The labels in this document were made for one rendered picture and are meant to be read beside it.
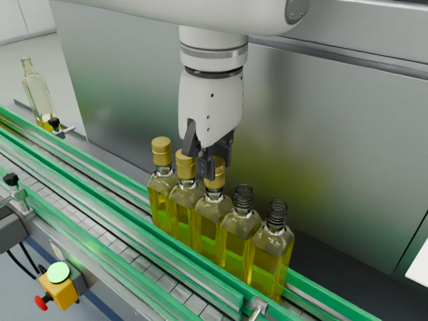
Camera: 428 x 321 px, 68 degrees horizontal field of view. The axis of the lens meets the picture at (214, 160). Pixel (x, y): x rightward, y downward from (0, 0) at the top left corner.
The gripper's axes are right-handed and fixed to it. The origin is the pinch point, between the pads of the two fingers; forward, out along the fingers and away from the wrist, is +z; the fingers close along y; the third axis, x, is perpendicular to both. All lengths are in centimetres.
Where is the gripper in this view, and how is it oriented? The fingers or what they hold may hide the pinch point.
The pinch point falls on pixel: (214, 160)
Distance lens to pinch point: 50.0
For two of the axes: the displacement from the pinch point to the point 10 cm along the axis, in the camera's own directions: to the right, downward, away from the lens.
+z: 0.0, 8.0, 6.0
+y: -5.9, 4.8, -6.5
